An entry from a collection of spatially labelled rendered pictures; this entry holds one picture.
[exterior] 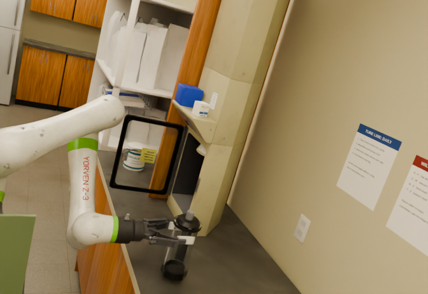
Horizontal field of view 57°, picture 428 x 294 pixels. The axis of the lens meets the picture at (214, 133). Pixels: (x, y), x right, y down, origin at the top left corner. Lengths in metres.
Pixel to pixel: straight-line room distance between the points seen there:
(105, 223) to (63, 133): 0.33
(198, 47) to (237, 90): 0.40
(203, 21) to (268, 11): 0.40
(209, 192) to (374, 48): 0.94
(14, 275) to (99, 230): 0.27
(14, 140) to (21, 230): 0.26
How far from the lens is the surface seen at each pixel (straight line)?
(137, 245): 1.77
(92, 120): 1.41
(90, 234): 1.37
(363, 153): 1.62
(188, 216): 1.48
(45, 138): 1.29
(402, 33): 1.63
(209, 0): 2.00
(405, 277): 1.51
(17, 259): 1.34
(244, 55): 1.69
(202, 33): 2.00
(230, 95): 1.70
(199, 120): 1.68
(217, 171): 1.81
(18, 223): 1.27
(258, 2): 1.70
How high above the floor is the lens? 1.88
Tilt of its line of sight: 14 degrees down
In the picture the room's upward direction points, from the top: 16 degrees clockwise
